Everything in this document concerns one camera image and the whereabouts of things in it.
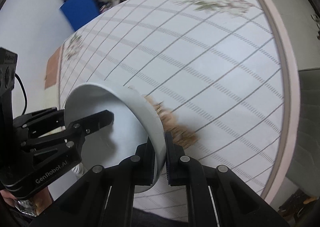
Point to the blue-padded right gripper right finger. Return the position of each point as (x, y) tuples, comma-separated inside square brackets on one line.
[(176, 170)]

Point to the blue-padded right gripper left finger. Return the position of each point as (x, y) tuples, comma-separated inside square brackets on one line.
[(145, 167)]

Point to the pale blue white bowl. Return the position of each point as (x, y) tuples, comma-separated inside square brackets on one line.
[(135, 122)]

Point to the person's left hand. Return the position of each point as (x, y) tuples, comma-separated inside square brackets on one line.
[(32, 206)]

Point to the floral grid tablecloth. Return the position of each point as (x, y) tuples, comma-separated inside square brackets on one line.
[(223, 69)]

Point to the blue folded mat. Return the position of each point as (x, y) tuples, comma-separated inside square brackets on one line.
[(80, 12)]

